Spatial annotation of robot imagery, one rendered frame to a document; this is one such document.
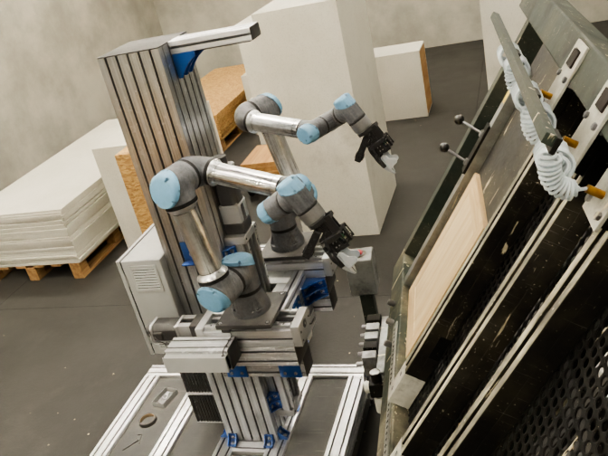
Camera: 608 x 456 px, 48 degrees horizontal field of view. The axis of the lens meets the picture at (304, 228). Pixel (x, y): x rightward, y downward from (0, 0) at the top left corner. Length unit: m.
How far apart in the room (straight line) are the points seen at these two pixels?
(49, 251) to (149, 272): 3.20
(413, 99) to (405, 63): 0.39
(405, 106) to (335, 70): 2.91
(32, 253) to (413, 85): 4.17
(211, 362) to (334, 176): 2.73
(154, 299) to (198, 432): 0.85
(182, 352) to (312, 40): 2.71
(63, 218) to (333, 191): 2.15
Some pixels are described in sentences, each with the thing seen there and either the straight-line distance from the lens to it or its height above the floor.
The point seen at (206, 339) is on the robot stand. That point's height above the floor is 0.96.
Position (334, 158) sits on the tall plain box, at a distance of 5.00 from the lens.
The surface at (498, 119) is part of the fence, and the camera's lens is 2.52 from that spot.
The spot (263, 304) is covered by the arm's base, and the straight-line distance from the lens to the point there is 2.56.
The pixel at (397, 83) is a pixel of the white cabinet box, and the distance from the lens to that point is 7.55.
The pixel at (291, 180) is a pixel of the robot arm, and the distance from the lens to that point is 2.01.
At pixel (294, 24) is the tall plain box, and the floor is 1.63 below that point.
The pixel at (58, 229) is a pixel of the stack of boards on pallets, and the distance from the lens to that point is 5.77.
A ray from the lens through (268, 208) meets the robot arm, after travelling 2.08.
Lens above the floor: 2.37
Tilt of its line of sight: 25 degrees down
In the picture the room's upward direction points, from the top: 14 degrees counter-clockwise
